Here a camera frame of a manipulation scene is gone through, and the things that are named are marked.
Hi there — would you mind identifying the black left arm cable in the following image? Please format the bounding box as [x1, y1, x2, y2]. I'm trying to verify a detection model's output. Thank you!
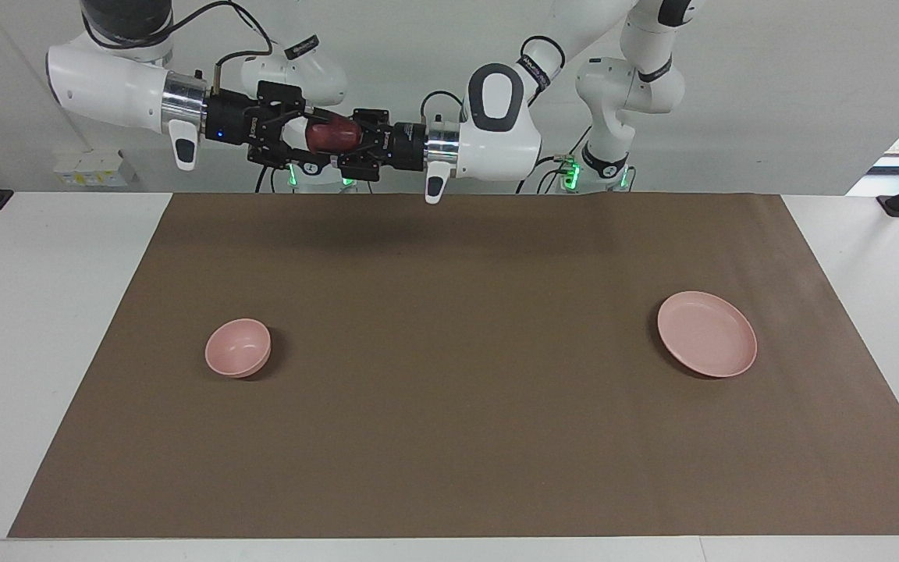
[421, 91, 467, 130]

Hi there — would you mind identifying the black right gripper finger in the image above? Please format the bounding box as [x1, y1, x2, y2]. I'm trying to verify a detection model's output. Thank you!
[282, 145, 335, 174]
[284, 106, 339, 130]

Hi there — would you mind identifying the pink bowl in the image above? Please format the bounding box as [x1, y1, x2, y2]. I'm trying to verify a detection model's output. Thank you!
[204, 318, 272, 379]

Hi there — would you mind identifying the dark red apple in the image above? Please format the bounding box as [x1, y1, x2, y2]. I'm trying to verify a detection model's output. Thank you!
[305, 116, 362, 154]

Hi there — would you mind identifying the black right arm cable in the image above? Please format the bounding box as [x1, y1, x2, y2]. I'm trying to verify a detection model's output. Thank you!
[167, 0, 275, 88]

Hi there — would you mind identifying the white power strip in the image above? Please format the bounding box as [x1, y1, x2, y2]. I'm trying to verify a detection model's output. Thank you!
[54, 151, 137, 188]

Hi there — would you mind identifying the pink plate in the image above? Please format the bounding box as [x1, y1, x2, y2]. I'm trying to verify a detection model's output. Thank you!
[657, 291, 759, 379]

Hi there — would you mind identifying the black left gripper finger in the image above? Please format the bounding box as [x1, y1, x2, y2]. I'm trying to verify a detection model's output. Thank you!
[350, 109, 389, 135]
[338, 151, 380, 182]

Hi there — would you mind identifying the brown table mat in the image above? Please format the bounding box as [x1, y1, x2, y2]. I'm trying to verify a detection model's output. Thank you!
[7, 193, 899, 539]

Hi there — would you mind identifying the black base cable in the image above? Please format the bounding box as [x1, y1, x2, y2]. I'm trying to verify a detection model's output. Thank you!
[516, 125, 595, 194]
[254, 160, 294, 194]

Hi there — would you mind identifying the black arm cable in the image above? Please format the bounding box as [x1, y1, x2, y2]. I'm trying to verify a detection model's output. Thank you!
[421, 91, 467, 130]
[167, 0, 275, 88]

